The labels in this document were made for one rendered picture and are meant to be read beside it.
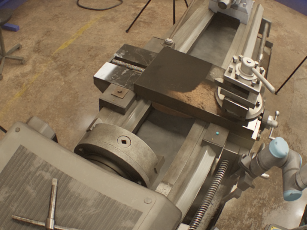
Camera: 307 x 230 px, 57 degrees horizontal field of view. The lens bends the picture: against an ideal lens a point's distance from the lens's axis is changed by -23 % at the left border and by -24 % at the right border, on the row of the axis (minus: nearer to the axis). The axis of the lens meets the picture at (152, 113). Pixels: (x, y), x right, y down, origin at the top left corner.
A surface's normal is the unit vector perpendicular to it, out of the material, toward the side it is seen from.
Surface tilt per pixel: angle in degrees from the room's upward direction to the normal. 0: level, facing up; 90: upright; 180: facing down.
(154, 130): 20
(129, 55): 0
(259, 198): 0
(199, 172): 36
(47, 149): 0
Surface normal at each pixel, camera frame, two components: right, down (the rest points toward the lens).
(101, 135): -0.21, -0.76
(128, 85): 0.07, -0.68
